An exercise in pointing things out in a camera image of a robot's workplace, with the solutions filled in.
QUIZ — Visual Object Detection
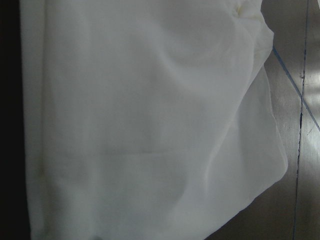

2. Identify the cream long-sleeve cat shirt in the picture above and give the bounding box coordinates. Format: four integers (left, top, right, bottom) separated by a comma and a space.
20, 0, 288, 240

